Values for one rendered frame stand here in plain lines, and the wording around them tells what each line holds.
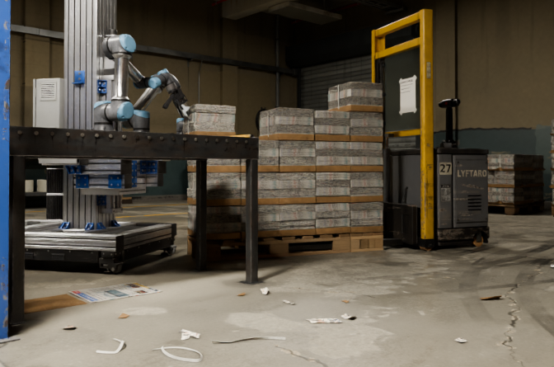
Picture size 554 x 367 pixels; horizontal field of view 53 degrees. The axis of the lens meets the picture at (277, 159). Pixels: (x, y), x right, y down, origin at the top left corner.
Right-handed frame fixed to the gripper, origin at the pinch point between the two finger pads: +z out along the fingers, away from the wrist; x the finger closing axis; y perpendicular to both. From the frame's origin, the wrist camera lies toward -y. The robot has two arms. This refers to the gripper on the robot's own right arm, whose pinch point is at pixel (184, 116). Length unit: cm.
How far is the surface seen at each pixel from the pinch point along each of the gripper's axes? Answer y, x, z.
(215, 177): -5.9, -18.5, 45.5
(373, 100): 132, -19, 57
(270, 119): 55, -4, 32
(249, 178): -9, -97, 43
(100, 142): -71, -127, -12
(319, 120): 84, -18, 49
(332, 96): 118, 11, 43
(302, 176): 51, -19, 78
